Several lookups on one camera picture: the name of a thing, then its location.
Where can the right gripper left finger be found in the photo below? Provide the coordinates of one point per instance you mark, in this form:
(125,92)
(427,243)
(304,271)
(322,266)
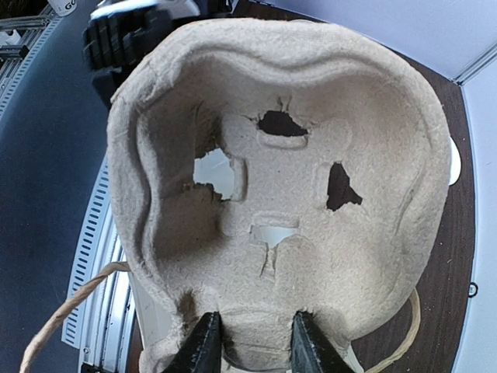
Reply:
(201,352)

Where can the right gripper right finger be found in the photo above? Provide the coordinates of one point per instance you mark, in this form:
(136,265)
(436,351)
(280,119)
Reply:
(310,349)

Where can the cream paper bag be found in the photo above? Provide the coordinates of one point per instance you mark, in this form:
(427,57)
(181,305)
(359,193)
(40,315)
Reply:
(37,343)

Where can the cardboard cup carrier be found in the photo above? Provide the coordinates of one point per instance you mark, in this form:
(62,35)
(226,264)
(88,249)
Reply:
(259,168)

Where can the aluminium front rail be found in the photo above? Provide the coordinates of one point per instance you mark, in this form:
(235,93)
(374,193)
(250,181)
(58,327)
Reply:
(53,140)

